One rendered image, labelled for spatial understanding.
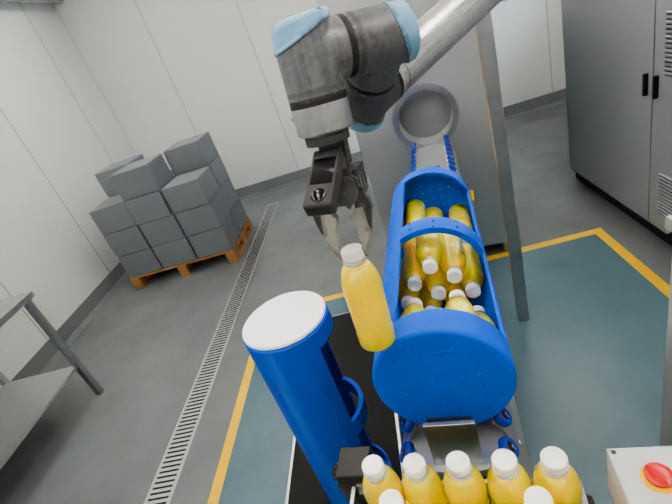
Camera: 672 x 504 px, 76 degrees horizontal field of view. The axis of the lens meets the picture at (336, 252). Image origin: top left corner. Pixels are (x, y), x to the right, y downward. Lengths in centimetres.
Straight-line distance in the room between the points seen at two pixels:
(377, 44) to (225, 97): 544
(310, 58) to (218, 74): 542
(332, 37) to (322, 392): 104
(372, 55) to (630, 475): 71
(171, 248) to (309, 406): 342
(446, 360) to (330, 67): 57
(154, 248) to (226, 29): 284
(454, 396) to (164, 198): 382
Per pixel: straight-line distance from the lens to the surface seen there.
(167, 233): 457
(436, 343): 85
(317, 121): 65
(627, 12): 315
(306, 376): 134
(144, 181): 441
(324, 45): 66
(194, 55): 612
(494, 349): 87
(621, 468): 81
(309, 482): 208
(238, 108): 607
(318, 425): 149
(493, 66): 207
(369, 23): 69
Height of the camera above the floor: 177
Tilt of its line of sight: 27 degrees down
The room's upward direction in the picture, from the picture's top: 20 degrees counter-clockwise
